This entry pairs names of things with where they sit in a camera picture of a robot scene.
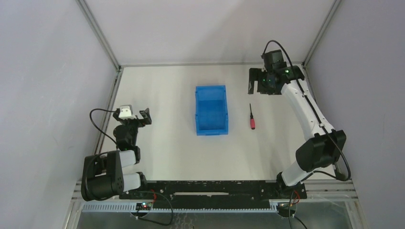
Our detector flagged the red-handled black screwdriver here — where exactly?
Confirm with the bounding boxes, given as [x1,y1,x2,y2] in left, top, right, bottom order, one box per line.
[249,104,256,130]

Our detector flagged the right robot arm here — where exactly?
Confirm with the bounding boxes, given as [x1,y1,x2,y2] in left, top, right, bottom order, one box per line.
[248,66,346,193]

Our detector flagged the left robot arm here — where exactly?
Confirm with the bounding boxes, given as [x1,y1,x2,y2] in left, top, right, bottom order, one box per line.
[81,105,152,201]

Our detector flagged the blue plastic storage bin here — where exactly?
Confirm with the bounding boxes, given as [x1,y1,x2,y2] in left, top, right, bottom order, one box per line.
[195,85,229,136]

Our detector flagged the left controller circuit board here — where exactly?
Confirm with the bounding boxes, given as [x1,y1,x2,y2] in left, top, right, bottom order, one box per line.
[136,202,153,211]

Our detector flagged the controller circuit board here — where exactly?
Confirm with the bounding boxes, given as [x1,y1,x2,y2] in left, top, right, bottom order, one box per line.
[136,202,153,211]
[276,202,297,218]

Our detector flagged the right controller circuit board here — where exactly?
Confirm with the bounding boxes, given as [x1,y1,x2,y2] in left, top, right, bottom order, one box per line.
[276,202,297,218]

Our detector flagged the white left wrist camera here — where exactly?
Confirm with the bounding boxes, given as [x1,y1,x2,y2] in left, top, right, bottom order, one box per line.
[118,104,136,120]

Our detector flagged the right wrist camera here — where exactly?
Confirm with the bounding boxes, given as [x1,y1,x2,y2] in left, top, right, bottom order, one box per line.
[261,49,287,72]

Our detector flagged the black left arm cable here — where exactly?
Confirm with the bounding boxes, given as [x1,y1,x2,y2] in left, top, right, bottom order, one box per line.
[89,108,118,146]

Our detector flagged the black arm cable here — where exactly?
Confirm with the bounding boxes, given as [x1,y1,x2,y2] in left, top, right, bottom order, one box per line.
[261,40,352,182]
[89,108,118,146]

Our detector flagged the white slotted cable duct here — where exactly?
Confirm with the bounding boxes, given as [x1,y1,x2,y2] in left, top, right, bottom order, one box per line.
[81,202,281,213]

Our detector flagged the aluminium frame right post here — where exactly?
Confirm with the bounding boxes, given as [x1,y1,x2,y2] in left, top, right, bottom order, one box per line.
[302,0,342,68]

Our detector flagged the aluminium frame post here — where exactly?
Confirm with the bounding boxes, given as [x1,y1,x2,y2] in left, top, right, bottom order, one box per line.
[302,0,342,68]
[76,0,121,71]

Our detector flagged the black board cable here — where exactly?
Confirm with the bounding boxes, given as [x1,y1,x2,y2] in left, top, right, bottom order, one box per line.
[130,191,174,227]

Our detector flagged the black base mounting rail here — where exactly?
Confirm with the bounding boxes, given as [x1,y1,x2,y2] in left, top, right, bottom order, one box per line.
[119,180,308,210]

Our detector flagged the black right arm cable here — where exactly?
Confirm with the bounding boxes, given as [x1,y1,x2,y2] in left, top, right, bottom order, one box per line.
[261,40,352,182]

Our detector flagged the aluminium frame left post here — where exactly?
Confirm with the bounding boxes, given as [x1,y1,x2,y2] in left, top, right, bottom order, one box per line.
[76,0,121,71]

